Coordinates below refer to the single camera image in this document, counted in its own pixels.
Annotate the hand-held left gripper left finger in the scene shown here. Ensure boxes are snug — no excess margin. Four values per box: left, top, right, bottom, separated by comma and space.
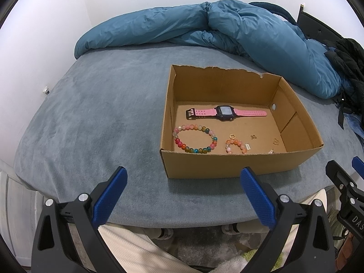
30, 166, 128, 273

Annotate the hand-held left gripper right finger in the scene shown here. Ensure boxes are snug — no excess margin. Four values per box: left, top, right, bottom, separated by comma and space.
240, 167, 337, 273

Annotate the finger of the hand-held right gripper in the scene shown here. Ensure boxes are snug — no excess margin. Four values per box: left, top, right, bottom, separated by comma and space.
326, 160, 364, 206
352, 155, 364, 174

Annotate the brown cardboard box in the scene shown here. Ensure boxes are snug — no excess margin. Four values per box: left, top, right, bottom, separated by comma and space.
159, 64, 325, 179

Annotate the small orange bead bracelet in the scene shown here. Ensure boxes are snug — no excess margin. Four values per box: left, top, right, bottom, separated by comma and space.
225, 138, 247, 155

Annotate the multicoloured bead bracelet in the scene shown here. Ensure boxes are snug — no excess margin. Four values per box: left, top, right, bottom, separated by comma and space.
172, 124, 219, 154

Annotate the pink strap digital watch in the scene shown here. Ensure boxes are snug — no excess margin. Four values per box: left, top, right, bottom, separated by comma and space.
186, 105, 268, 121

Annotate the person's right hand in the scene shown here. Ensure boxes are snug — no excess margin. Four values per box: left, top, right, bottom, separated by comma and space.
336, 235, 357, 268

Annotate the blue patterned cloth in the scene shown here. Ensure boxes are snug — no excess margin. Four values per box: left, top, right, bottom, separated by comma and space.
345, 114, 364, 140

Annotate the person's right shoe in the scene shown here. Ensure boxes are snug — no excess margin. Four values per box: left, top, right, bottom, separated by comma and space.
221, 223, 243, 235

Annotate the person's shoe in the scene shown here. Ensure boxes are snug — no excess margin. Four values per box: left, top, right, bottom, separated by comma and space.
221, 223, 243, 235
142, 227, 174, 241

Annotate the person's left leg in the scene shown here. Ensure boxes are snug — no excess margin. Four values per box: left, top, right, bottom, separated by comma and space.
98, 222, 201, 273

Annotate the person's left shoe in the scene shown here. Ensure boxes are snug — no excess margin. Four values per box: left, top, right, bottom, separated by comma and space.
142, 227, 174, 241

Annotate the grey bed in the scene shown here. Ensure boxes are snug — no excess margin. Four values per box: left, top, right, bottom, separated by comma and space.
13, 47, 364, 228

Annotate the black garment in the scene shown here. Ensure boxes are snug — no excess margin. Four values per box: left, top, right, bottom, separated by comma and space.
324, 38, 364, 129

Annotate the black headboard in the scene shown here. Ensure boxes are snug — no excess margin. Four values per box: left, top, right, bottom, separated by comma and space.
297, 4, 344, 42

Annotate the blue duvet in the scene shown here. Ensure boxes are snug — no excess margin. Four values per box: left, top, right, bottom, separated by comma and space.
74, 0, 346, 99

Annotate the dark blue pillow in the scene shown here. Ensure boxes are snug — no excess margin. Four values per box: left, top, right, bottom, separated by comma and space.
249, 1, 298, 25

